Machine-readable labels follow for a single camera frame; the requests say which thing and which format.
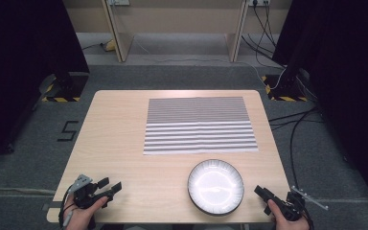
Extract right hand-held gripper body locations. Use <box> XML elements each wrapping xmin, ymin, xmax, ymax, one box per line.
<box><xmin>269</xmin><ymin>186</ymin><xmax>330</xmax><ymax>222</ymax></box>

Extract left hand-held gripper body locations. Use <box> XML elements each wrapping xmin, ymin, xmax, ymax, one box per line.
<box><xmin>67</xmin><ymin>173</ymin><xmax>115</xmax><ymax>211</ymax></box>

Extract white ribbed plate dark rim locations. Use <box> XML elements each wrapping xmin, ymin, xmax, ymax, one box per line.
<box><xmin>187</xmin><ymin>158</ymin><xmax>245</xmax><ymax>217</ymax></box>

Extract person's right hand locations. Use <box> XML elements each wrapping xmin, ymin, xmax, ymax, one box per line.
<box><xmin>266</xmin><ymin>198</ymin><xmax>311</xmax><ymax>230</ymax></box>

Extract person's left hand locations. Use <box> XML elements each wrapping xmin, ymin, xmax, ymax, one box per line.
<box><xmin>62</xmin><ymin>195</ymin><xmax>109</xmax><ymax>230</ymax></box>

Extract grey white striped placemat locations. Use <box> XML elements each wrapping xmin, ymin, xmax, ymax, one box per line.
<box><xmin>143</xmin><ymin>96</ymin><xmax>259</xmax><ymax>156</ymax></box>

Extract black stand base striped tape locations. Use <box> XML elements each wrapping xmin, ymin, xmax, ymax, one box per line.
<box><xmin>262</xmin><ymin>74</ymin><xmax>310</xmax><ymax>103</ymax></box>
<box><xmin>41</xmin><ymin>73</ymin><xmax>89</xmax><ymax>104</ymax></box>

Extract small yellow object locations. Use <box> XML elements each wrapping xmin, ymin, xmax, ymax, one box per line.
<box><xmin>103</xmin><ymin>38</ymin><xmax>117</xmax><ymax>52</ymax></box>

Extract black curtain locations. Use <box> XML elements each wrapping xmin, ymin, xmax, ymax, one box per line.
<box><xmin>0</xmin><ymin>0</ymin><xmax>90</xmax><ymax>173</ymax></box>
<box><xmin>272</xmin><ymin>0</ymin><xmax>368</xmax><ymax>219</ymax></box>

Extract white power strip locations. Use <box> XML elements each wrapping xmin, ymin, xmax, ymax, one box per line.
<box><xmin>106</xmin><ymin>0</ymin><xmax>131</xmax><ymax>7</ymax></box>

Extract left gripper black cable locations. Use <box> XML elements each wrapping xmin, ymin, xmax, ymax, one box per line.
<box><xmin>57</xmin><ymin>186</ymin><xmax>78</xmax><ymax>230</ymax></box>

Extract grey cable plug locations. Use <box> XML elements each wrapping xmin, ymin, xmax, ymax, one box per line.
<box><xmin>62</xmin><ymin>209</ymin><xmax>75</xmax><ymax>228</ymax></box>

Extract black floor cables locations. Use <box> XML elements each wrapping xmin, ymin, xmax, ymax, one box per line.
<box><xmin>267</xmin><ymin>106</ymin><xmax>321</xmax><ymax>190</ymax></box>

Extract thin white floor cable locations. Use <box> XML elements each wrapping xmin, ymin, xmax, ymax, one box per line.
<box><xmin>133</xmin><ymin>39</ymin><xmax>287</xmax><ymax>91</ymax></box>

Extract black cables from socket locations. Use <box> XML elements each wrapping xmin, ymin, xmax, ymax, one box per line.
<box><xmin>241</xmin><ymin>3</ymin><xmax>286</xmax><ymax>69</ymax></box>

